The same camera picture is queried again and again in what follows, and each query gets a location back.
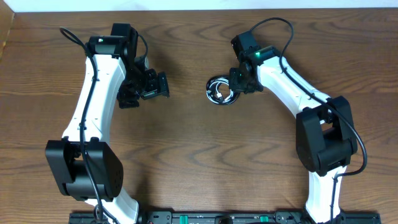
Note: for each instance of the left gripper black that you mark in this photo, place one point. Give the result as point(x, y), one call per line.
point(154, 89)

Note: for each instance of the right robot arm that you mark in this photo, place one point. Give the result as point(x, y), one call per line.
point(324, 142)

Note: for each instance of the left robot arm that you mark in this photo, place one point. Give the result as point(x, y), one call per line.
point(82, 162)

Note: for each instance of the cardboard box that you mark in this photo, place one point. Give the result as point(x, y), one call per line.
point(6, 22)

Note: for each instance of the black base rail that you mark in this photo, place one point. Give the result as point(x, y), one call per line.
point(293, 217)

